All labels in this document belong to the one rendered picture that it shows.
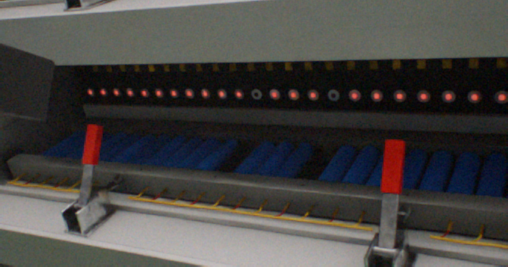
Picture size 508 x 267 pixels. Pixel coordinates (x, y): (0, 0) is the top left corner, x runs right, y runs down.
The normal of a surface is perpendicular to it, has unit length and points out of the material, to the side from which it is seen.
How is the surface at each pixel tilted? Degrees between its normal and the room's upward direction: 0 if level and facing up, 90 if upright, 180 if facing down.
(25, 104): 90
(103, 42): 112
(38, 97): 90
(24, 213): 23
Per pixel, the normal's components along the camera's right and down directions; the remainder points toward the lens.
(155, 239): -0.18, -0.90
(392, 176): -0.47, -0.18
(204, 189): -0.45, 0.42
